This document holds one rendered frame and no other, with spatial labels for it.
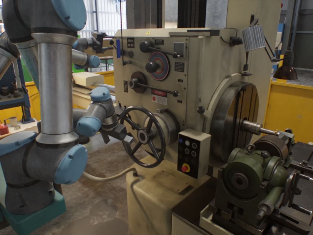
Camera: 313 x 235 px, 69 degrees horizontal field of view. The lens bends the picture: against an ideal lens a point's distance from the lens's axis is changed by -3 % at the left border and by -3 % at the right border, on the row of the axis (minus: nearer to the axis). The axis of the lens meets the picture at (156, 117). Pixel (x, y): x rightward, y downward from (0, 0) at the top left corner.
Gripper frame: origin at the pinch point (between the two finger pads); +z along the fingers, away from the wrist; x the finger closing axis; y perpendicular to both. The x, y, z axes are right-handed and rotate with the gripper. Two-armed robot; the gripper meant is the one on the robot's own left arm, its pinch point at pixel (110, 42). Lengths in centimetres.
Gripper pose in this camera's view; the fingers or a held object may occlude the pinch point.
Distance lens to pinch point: 174.1
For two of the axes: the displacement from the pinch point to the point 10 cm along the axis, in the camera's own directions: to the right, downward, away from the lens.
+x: -1.8, 8.5, 4.9
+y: -7.0, -4.6, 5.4
